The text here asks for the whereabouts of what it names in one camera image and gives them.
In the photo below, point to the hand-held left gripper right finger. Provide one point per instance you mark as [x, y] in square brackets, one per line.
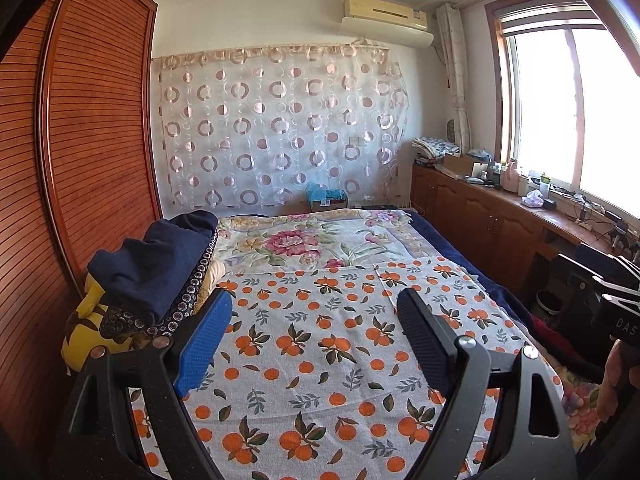
[425, 340]

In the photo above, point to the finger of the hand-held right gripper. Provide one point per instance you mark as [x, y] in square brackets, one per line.
[622, 280]

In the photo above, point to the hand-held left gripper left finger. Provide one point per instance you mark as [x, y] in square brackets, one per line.
[205, 340]

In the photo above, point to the navy printed t-shirt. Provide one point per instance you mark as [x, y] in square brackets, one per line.
[150, 265]

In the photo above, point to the orange fruit print cloth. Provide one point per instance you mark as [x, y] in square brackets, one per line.
[320, 360]

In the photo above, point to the person's right hand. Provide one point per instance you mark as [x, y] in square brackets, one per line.
[622, 385]

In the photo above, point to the dark chair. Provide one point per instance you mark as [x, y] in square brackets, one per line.
[575, 285]

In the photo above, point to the dark circle-patterned pillow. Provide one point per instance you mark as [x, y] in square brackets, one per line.
[192, 285]

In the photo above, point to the white waste bin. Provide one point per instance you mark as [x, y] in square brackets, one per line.
[550, 304]

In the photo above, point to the dark red cloth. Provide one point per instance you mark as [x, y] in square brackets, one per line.
[547, 335]

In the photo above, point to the small black box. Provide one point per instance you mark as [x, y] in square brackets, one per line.
[549, 203]

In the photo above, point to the white bottle green cap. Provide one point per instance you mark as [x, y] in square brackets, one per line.
[545, 185]

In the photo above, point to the yellow plush toy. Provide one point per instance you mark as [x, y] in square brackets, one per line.
[80, 340]

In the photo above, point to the wooden cabinet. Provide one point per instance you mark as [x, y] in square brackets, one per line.
[480, 215]

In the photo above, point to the pink bottle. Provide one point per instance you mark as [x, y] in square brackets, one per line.
[511, 177]

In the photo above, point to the cardboard box with teal cloth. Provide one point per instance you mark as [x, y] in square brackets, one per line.
[327, 197]

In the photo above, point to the open cardboard box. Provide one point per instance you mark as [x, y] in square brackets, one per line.
[462, 164]

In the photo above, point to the stack of folded cloths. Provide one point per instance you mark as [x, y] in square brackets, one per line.
[435, 147]

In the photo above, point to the window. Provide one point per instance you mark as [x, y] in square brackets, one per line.
[550, 100]

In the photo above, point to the sheer circle-patterned curtain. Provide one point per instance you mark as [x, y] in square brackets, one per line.
[280, 125]

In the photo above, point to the pale window curtain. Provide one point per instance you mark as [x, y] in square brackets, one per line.
[457, 85]

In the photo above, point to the wall air conditioner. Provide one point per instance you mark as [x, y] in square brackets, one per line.
[385, 10]

